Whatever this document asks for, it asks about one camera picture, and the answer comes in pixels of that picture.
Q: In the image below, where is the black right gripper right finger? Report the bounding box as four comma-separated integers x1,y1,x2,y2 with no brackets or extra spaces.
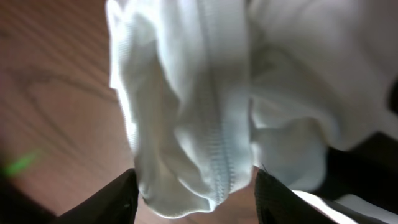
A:
254,169,335,224

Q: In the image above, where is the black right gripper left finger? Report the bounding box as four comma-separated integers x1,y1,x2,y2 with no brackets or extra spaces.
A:
55,169,139,224

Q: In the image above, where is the white t-shirt black print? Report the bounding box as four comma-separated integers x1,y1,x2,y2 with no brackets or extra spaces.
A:
106,0,397,218

